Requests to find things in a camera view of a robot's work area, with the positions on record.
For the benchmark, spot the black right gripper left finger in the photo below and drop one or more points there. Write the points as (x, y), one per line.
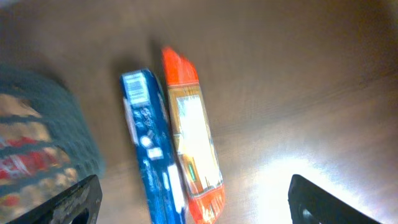
(78, 204)

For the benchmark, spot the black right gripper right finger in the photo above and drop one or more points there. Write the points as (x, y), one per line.
(311, 204)

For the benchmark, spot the beige red coffee pouch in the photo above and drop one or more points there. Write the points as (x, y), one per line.
(34, 166)

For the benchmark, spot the blue carton box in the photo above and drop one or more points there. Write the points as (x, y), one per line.
(148, 124)

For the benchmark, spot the orange noodle packet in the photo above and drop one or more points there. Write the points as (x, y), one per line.
(193, 140)

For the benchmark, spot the grey plastic basket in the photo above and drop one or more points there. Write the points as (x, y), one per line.
(55, 103)

